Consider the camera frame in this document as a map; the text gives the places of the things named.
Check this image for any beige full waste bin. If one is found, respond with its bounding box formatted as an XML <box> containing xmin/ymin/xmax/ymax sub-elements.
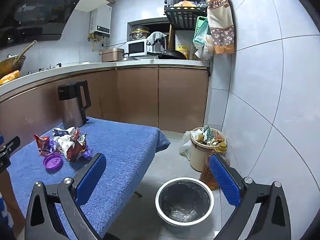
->
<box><xmin>189</xmin><ymin>127</ymin><xmax>227</xmax><ymax>172</ymax></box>

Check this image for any amber oil bottle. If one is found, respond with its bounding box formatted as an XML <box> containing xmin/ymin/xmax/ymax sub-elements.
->
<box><xmin>199</xmin><ymin>141</ymin><xmax>229</xmax><ymax>190</ymax></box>

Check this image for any white plastic bag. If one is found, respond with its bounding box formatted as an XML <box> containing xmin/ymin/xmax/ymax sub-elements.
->
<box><xmin>179</xmin><ymin>131</ymin><xmax>192</xmax><ymax>160</ymax></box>

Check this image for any brown kitchen cabinet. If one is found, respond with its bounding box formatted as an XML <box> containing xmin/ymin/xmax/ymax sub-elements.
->
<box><xmin>0</xmin><ymin>64</ymin><xmax>211</xmax><ymax>134</ymax></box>

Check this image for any white microwave oven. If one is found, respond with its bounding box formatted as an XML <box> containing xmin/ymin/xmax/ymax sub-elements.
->
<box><xmin>126</xmin><ymin>39</ymin><xmax>148</xmax><ymax>57</ymax></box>

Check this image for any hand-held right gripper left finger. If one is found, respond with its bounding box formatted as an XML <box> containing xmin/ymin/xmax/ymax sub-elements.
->
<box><xmin>24</xmin><ymin>152</ymin><xmax>107</xmax><ymax>240</ymax></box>

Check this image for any blue white patterned clothing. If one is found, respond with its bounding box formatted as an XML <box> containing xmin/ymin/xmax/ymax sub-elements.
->
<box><xmin>0</xmin><ymin>191</ymin><xmax>15</xmax><ymax>240</ymax></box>

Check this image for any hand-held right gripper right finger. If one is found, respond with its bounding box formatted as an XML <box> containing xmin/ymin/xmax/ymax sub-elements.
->
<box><xmin>209</xmin><ymin>153</ymin><xmax>292</xmax><ymax>240</ymax></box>

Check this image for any steel pot with lid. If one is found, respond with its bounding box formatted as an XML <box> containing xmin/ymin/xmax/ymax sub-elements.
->
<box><xmin>129</xmin><ymin>26</ymin><xmax>150</xmax><ymax>41</ymax></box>

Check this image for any clear plastic bag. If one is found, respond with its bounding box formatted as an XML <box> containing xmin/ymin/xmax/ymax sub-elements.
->
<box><xmin>194</xmin><ymin>35</ymin><xmax>215</xmax><ymax>61</ymax></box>

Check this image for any white water heater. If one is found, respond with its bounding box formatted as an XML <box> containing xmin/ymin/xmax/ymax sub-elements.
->
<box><xmin>89</xmin><ymin>4</ymin><xmax>112</xmax><ymax>38</ymax></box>

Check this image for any wooden cutting board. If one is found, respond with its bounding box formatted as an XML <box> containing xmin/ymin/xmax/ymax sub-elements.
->
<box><xmin>168</xmin><ymin>25</ymin><xmax>176</xmax><ymax>50</ymax></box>

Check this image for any yellow food bag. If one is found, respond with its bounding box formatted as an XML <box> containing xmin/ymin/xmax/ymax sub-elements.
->
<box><xmin>176</xmin><ymin>44</ymin><xmax>190</xmax><ymax>59</ymax></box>

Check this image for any green plastic bag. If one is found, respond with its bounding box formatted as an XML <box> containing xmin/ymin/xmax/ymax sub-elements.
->
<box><xmin>192</xmin><ymin>16</ymin><xmax>210</xmax><ymax>46</ymax></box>

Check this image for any orange food packet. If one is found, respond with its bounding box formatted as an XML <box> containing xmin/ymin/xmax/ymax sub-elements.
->
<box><xmin>0</xmin><ymin>70</ymin><xmax>20</xmax><ymax>85</ymax></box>

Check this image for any grey cloth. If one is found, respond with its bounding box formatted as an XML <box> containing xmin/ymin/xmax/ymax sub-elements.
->
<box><xmin>146</xmin><ymin>31</ymin><xmax>167</xmax><ymax>46</ymax></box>

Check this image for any brass wok with wooden handle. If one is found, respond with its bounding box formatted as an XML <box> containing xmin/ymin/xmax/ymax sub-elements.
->
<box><xmin>0</xmin><ymin>40</ymin><xmax>37</xmax><ymax>79</ymax></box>

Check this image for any black frying pan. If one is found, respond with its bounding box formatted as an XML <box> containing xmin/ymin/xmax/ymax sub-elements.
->
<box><xmin>147</xmin><ymin>50</ymin><xmax>187</xmax><ymax>60</ymax></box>

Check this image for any black metal storage rack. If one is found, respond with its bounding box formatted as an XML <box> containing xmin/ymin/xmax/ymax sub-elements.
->
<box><xmin>164</xmin><ymin>0</ymin><xmax>208</xmax><ymax>30</ymax></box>

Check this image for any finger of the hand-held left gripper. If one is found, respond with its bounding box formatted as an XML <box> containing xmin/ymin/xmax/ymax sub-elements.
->
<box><xmin>0</xmin><ymin>136</ymin><xmax>21</xmax><ymax>157</ymax></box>

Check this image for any blue towel table cover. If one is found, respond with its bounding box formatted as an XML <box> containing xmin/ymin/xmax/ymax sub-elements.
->
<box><xmin>5</xmin><ymin>117</ymin><xmax>171</xmax><ymax>240</ymax></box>

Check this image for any dark red snack wrapper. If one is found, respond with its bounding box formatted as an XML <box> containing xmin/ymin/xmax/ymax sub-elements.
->
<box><xmin>66</xmin><ymin>134</ymin><xmax>87</xmax><ymax>162</ymax></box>

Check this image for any bagged bread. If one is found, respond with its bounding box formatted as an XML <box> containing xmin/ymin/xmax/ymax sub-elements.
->
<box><xmin>173</xmin><ymin>0</ymin><xmax>198</xmax><ymax>8</ymax></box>

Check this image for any silver countertop appliance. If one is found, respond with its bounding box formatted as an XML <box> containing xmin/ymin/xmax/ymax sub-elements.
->
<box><xmin>146</xmin><ymin>38</ymin><xmax>167</xmax><ymax>53</ymax></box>

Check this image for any steel bin with black liner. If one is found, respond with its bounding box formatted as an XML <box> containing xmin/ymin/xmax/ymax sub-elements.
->
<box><xmin>155</xmin><ymin>177</ymin><xmax>215</xmax><ymax>233</ymax></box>

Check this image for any floral apron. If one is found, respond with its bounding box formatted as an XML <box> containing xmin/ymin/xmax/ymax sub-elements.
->
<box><xmin>206</xmin><ymin>0</ymin><xmax>235</xmax><ymax>55</ymax></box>

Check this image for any white paper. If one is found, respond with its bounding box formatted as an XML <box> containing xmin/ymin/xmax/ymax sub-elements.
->
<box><xmin>55</xmin><ymin>134</ymin><xmax>76</xmax><ymax>156</ymax></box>

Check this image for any steel black electric kettle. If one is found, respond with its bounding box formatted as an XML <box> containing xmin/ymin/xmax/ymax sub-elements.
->
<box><xmin>57</xmin><ymin>80</ymin><xmax>92</xmax><ymax>130</ymax></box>

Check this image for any purple plastic lid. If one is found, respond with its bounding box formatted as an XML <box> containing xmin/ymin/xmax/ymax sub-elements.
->
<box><xmin>43</xmin><ymin>152</ymin><xmax>63</xmax><ymax>172</ymax></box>

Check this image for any brown rice cooker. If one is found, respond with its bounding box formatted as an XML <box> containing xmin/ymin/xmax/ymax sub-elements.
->
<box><xmin>101</xmin><ymin>48</ymin><xmax>125</xmax><ymax>62</ymax></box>

